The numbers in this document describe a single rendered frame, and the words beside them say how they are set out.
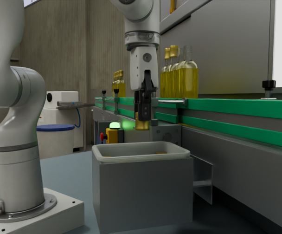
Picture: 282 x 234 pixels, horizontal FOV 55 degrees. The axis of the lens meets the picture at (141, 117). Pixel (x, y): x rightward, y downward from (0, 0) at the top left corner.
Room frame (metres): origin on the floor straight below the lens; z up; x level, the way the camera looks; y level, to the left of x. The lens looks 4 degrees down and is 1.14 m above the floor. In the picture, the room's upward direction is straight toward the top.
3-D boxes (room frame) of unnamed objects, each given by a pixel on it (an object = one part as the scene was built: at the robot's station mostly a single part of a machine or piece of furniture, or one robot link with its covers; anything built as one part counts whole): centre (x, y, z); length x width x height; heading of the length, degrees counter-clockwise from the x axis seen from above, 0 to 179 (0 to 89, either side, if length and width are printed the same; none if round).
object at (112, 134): (1.21, 0.12, 0.96); 0.07 x 0.07 x 0.07; 16
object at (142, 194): (0.68, -0.02, 0.92); 0.27 x 0.17 x 0.15; 106
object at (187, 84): (0.93, -0.16, 1.16); 0.06 x 0.06 x 0.21; 15
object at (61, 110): (5.64, 1.71, 0.62); 2.57 x 0.64 x 1.24; 46
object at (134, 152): (0.68, 0.01, 0.97); 0.22 x 0.17 x 0.09; 106
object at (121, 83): (2.02, 0.15, 1.19); 0.06 x 0.06 x 0.28; 16
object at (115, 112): (1.38, 0.15, 1.11); 0.07 x 0.04 x 0.13; 106
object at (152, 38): (0.66, 0.00, 1.27); 0.09 x 0.08 x 0.03; 14
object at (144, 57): (0.66, 0.00, 1.21); 0.10 x 0.07 x 0.11; 14
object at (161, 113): (1.70, 0.12, 1.10); 1.75 x 0.01 x 0.08; 16
